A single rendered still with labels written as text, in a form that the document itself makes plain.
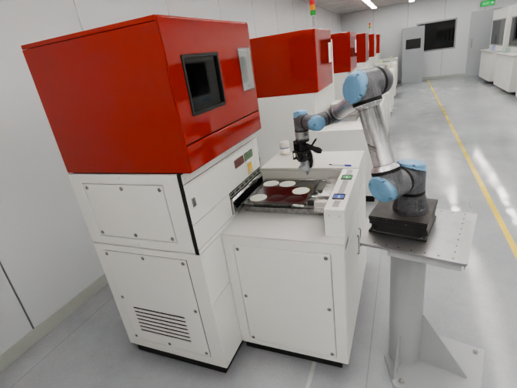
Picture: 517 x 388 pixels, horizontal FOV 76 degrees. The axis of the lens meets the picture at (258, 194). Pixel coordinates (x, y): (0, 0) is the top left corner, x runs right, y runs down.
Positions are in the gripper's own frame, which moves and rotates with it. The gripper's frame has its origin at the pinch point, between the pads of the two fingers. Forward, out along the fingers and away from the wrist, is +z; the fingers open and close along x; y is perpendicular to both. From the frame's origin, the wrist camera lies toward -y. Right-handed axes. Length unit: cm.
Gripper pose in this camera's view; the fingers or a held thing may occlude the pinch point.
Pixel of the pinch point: (308, 172)
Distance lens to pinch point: 190.8
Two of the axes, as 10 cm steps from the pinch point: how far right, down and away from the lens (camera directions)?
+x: 4.9, 2.7, -8.3
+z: 1.4, 9.1, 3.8
